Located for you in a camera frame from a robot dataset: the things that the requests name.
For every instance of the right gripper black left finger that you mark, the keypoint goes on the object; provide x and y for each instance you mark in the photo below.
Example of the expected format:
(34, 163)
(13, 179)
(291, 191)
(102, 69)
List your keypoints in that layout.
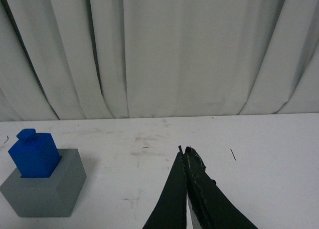
(170, 210)

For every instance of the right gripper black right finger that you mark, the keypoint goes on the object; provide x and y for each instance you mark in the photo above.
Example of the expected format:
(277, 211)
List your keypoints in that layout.
(209, 207)

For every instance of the blue block part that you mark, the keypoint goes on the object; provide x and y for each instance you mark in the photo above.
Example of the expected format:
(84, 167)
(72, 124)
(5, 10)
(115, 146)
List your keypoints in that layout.
(35, 154)

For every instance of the gray cube base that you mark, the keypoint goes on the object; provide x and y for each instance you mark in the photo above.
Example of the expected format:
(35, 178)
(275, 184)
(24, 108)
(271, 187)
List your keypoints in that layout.
(52, 197)

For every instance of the white pleated curtain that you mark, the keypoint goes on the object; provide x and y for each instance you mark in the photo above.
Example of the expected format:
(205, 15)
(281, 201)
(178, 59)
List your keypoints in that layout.
(99, 59)

